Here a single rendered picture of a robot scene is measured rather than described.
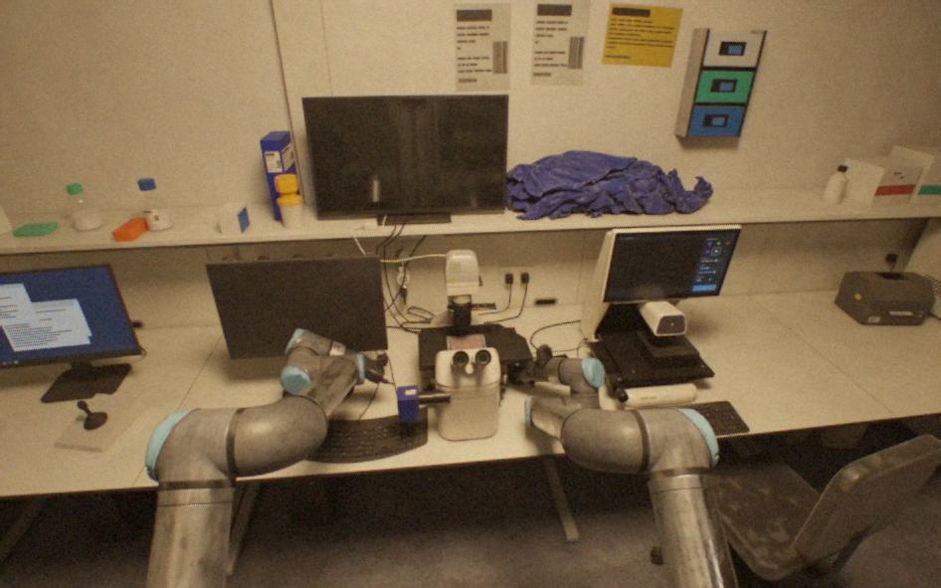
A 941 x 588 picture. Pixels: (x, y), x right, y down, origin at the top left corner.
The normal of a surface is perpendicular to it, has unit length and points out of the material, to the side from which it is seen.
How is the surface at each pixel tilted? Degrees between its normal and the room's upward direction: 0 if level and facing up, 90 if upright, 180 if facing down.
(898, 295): 45
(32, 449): 0
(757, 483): 0
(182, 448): 39
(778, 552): 0
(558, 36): 90
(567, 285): 90
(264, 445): 59
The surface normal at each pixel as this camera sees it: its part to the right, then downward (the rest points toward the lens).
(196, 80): 0.11, 0.49
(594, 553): 0.00, -0.87
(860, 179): -0.98, 0.09
